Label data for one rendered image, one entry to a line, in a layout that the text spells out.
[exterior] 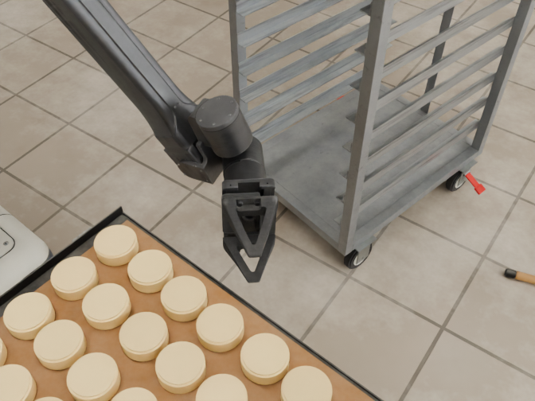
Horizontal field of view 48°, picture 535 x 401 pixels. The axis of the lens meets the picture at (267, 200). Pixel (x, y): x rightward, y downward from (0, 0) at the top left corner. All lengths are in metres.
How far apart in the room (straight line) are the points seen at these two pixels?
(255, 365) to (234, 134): 0.29
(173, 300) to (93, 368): 0.11
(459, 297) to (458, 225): 0.28
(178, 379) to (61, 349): 0.13
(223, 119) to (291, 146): 1.22
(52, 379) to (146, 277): 0.14
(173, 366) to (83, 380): 0.09
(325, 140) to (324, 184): 0.20
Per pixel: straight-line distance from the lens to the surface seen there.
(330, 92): 2.04
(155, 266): 0.70
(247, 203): 0.73
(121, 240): 0.73
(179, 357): 0.64
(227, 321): 0.65
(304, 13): 1.75
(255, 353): 0.63
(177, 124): 0.82
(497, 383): 1.74
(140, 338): 0.65
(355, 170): 1.47
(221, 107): 0.77
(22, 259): 1.63
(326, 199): 1.81
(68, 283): 0.71
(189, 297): 0.67
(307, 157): 1.93
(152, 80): 0.80
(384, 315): 1.77
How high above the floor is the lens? 1.48
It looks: 48 degrees down
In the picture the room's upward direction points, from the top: straight up
